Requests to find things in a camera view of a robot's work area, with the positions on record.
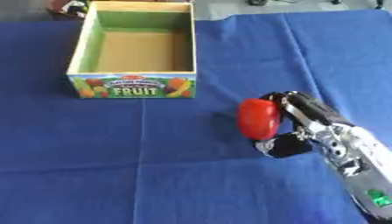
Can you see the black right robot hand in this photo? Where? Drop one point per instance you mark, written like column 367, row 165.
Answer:
column 312, row 110

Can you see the red toy fruit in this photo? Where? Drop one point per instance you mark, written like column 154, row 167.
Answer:
column 258, row 119

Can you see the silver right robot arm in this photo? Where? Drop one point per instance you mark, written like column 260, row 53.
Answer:
column 362, row 163

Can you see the wooden box with green inside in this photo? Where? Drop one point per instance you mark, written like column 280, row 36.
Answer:
column 135, row 49

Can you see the black tripod base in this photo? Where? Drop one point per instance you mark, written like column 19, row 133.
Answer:
column 258, row 2

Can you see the dark bag on floor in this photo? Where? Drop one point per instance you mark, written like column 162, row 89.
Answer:
column 70, row 8

